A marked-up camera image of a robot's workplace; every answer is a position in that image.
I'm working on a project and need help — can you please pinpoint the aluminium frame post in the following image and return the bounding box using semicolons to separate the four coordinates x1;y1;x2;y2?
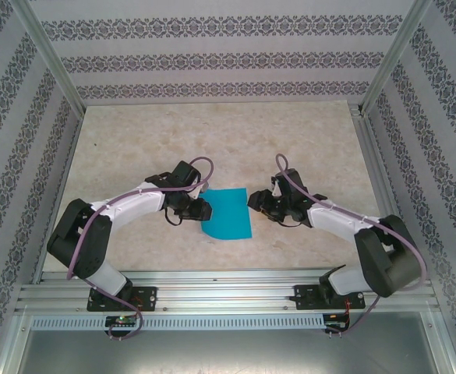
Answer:
358;0;435;118
11;0;87;116

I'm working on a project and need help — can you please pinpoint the blue paper sheet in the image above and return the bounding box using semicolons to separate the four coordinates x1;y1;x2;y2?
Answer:
200;187;254;240

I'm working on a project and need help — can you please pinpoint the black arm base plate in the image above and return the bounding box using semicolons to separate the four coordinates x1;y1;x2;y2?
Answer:
294;284;367;312
88;286;158;312

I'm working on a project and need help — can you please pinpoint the grey sheet metal panel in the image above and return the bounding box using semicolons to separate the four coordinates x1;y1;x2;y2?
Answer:
15;329;456;374

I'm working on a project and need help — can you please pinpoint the small circuit board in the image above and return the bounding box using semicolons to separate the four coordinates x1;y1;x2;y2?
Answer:
326;314;349;330
106;316;138;327

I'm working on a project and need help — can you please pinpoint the aluminium side rail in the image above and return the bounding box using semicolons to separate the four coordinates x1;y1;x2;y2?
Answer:
348;103;422;281
30;108;87;284

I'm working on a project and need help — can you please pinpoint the aluminium mounting rail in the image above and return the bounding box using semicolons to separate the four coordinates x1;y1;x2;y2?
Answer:
15;270;435;313

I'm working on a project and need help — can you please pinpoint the slotted grey cable duct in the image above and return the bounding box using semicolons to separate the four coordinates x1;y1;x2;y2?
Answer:
30;314;326;331

